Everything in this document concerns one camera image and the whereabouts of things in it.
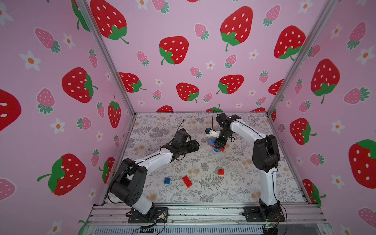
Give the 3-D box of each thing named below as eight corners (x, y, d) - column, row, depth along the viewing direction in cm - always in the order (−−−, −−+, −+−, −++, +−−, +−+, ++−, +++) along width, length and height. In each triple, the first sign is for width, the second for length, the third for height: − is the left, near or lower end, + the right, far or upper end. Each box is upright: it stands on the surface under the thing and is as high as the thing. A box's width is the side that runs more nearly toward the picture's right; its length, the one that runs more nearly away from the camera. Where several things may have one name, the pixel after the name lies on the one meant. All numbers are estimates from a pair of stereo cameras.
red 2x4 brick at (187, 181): (187, 188, 85) (187, 187, 83) (182, 179, 88) (182, 178, 87) (192, 185, 86) (192, 184, 84) (186, 176, 89) (186, 175, 88)
